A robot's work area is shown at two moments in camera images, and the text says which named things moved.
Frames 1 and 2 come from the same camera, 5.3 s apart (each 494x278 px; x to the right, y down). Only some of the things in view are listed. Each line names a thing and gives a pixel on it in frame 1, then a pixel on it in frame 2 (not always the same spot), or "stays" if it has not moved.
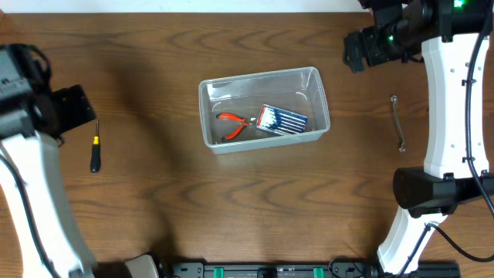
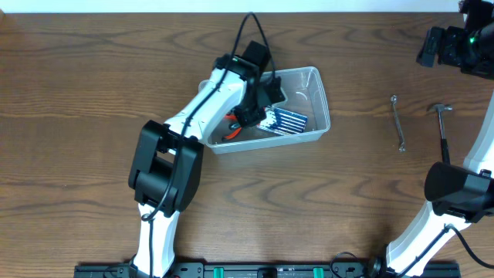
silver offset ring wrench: x=394 y=98 stays
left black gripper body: x=72 y=106 to x=250 y=116
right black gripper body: x=368 y=48 to x=427 y=47
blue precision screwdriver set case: x=282 y=120 stays
